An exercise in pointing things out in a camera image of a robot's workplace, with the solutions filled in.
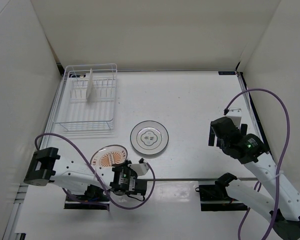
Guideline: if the white plate green rim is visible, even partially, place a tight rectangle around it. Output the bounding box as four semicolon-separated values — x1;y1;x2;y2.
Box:
130;120;169;157

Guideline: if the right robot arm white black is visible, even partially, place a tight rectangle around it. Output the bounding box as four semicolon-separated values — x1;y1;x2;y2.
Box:
210;116;300;240

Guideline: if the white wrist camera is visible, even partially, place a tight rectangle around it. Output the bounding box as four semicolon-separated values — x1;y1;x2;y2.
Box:
128;158;150;177
225;107;242;129

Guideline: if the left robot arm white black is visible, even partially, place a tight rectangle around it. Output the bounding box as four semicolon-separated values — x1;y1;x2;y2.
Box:
23;144;150;200

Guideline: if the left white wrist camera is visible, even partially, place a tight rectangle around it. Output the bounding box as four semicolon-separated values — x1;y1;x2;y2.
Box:
128;158;150;177

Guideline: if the white wire dish rack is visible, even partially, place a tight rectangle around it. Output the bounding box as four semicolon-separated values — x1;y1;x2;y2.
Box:
53;63;118;132

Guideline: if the white plate orange pattern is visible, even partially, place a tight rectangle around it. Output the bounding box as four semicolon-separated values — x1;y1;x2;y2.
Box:
90;144;128;168

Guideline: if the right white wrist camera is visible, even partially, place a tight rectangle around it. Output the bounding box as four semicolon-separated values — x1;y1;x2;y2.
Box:
225;107;242;129

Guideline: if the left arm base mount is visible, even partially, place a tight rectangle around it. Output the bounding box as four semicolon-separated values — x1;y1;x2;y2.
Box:
64;185;110;211

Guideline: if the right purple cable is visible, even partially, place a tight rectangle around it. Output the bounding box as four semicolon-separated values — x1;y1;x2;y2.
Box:
223;88;291;240

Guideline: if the white plate in rack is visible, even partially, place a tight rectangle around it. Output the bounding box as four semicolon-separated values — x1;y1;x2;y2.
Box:
86;69;93;100

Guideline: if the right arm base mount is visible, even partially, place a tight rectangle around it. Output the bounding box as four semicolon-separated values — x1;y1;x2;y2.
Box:
195;173;248;212

